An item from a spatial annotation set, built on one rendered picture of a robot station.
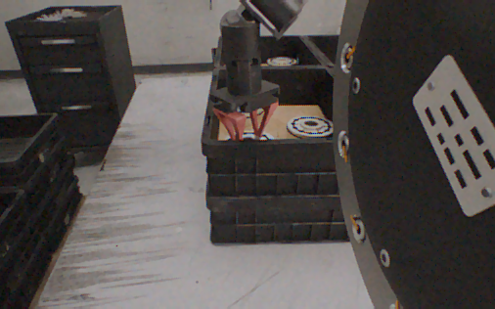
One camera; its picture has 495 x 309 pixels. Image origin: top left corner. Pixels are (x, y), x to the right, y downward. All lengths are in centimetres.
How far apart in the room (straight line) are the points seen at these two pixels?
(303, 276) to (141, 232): 33
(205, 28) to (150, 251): 346
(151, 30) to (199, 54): 57
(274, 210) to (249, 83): 22
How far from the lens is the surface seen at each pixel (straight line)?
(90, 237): 73
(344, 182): 18
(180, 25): 396
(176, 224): 71
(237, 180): 55
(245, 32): 50
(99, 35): 196
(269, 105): 55
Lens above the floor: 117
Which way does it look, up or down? 31 degrees down
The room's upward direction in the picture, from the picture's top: straight up
